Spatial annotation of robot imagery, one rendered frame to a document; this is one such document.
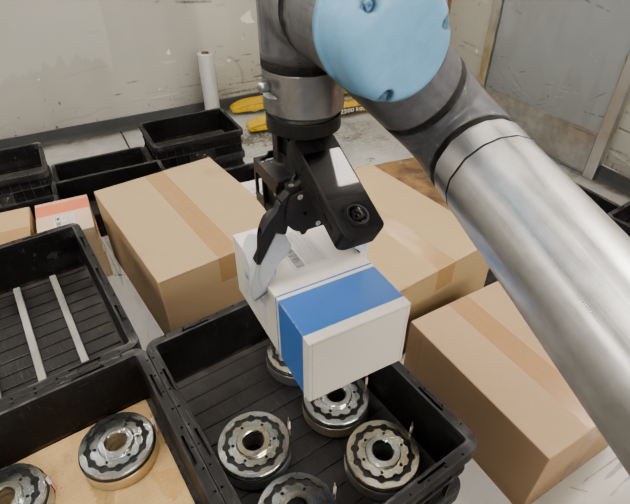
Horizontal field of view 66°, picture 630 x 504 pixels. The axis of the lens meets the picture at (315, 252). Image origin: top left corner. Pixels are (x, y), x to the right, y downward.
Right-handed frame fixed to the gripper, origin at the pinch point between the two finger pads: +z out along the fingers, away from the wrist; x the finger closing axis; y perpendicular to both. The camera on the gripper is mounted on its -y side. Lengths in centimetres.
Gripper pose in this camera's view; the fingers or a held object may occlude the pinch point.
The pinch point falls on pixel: (314, 283)
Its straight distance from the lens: 56.5
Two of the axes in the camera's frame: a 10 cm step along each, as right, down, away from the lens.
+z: 0.0, 7.9, 6.1
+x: -8.8, 2.9, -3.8
